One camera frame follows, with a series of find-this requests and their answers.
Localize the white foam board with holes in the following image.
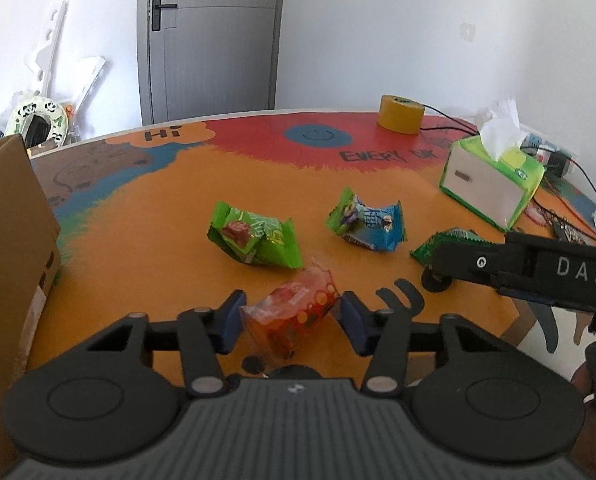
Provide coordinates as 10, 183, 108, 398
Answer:
25, 1, 69, 96

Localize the bright green snack packet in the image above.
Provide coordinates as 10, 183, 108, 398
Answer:
208, 201, 303, 269

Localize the yellow tape roll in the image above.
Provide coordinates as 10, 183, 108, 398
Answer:
377, 94, 425, 136

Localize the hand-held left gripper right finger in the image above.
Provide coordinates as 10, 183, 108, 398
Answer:
340, 290, 504, 396

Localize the black power adapter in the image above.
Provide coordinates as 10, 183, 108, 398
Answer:
545, 152, 574, 178

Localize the grey door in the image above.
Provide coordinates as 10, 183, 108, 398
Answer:
136, 0, 285, 126

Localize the red cable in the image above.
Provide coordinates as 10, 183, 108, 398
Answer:
530, 195, 596, 247

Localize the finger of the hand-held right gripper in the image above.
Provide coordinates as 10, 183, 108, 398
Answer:
429, 241, 510, 287

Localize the white power strip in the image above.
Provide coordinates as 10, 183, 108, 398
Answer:
520, 130, 576, 178

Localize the black door handle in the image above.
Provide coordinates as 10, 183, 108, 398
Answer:
148, 0, 179, 31

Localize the panda print toilet seat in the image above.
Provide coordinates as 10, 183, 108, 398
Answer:
4, 91, 71, 148

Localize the dark green snack packet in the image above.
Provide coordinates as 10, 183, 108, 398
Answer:
410, 227, 479, 266

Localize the white foam piece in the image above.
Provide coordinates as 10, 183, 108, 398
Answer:
68, 56, 107, 111

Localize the orange snack packet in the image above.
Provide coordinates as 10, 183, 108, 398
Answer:
240, 259, 343, 361

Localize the green and white tissue box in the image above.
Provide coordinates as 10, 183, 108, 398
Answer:
439, 99, 546, 233

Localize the person's right hand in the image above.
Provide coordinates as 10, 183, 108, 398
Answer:
572, 360, 596, 404

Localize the blue and green snack packet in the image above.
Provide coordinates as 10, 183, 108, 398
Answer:
326, 187, 407, 252

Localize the bunch of keys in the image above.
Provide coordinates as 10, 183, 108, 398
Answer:
550, 217, 586, 245

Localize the black cable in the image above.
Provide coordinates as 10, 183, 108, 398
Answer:
422, 105, 596, 242

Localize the brown cardboard box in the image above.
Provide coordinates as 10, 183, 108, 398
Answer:
0, 134, 62, 480

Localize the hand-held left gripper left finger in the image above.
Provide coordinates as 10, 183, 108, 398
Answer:
84, 289, 247, 398

